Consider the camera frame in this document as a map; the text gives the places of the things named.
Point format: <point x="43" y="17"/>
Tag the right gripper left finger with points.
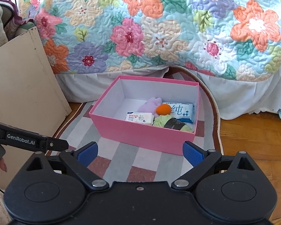
<point x="77" y="162"/>

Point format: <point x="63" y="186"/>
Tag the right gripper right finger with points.
<point x="203" y="162"/>

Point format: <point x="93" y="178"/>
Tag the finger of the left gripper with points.
<point x="53" y="144"/>

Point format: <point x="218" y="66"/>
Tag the blue wet wipes pack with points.
<point x="182" y="111"/>

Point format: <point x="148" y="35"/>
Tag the green yarn ball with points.
<point x="167" y="121"/>

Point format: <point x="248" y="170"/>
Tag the orange makeup sponge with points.
<point x="163" y="109"/>

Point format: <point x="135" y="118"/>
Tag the small white tissue pack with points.
<point x="141" y="118"/>

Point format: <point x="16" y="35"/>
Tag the purple plush toy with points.
<point x="150" y="106"/>

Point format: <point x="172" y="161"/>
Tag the grey pink checkered rug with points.
<point x="117" y="161"/>

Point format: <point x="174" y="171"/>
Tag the beige bedside cabinet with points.
<point x="30" y="96"/>

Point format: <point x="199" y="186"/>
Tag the white bed skirt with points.
<point x="233" y="98"/>

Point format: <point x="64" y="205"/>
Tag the pink cardboard box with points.
<point x="117" y="117"/>

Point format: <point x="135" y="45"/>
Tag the clothes pile on cabinet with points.
<point x="11" y="24"/>

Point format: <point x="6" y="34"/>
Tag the floral quilted bedspread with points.
<point x="231" y="39"/>

